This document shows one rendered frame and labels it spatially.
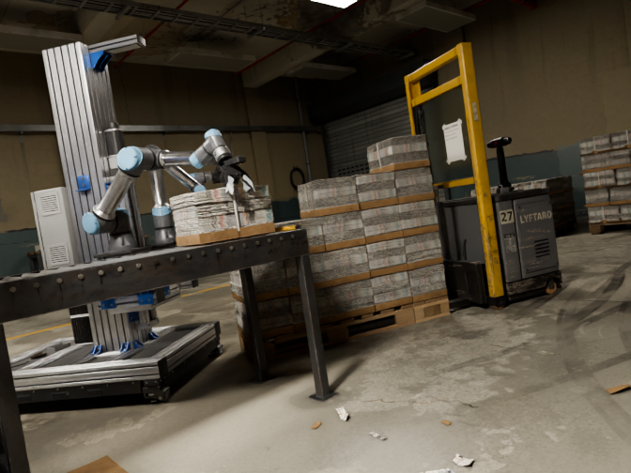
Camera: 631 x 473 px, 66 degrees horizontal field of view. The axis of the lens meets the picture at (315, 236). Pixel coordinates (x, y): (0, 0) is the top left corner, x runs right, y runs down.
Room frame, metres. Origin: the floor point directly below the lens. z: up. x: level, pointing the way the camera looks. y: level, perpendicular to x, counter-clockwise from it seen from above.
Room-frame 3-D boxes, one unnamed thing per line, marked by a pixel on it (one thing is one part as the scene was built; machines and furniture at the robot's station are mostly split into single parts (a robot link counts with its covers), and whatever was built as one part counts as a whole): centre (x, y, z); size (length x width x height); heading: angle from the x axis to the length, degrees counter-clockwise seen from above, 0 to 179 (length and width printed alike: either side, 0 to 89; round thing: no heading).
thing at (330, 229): (3.29, 0.01, 0.42); 1.17 x 0.39 x 0.83; 110
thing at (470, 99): (3.37, -1.19, 0.97); 0.09 x 0.09 x 1.75; 20
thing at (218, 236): (2.21, 0.51, 0.83); 0.29 x 0.16 x 0.04; 36
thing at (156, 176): (3.29, 1.00, 1.19); 0.15 x 0.12 x 0.55; 15
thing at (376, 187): (3.43, -0.39, 0.95); 0.38 x 0.29 x 0.23; 21
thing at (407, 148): (3.54, -0.67, 0.65); 0.39 x 0.30 x 1.29; 20
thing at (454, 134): (3.69, -1.10, 1.28); 0.57 x 0.01 x 0.65; 20
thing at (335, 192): (3.34, -0.12, 0.95); 0.38 x 0.29 x 0.23; 20
